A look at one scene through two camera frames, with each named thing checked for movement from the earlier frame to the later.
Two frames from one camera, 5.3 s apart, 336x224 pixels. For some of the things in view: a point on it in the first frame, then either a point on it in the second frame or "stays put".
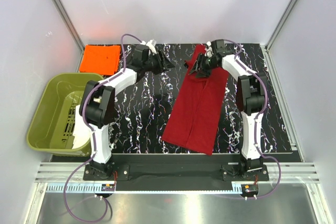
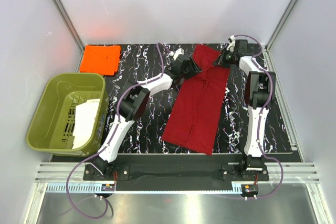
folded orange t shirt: [102, 59] stays put
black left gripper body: [154, 64] -> [190, 71]
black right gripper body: [208, 63] -> [226, 59]
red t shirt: [193, 119] stays put
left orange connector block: [108, 187] stays put
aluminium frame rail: [278, 172] stays put
